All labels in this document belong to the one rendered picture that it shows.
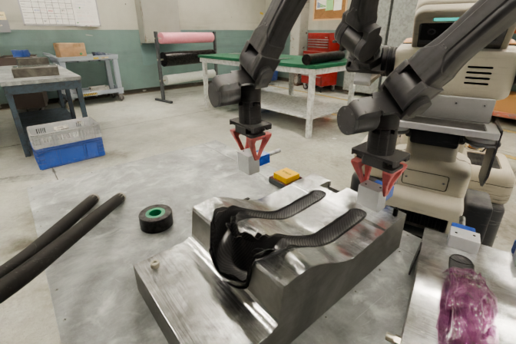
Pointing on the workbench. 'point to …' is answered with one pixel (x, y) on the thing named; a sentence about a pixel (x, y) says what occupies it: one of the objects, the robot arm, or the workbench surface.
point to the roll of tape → (156, 219)
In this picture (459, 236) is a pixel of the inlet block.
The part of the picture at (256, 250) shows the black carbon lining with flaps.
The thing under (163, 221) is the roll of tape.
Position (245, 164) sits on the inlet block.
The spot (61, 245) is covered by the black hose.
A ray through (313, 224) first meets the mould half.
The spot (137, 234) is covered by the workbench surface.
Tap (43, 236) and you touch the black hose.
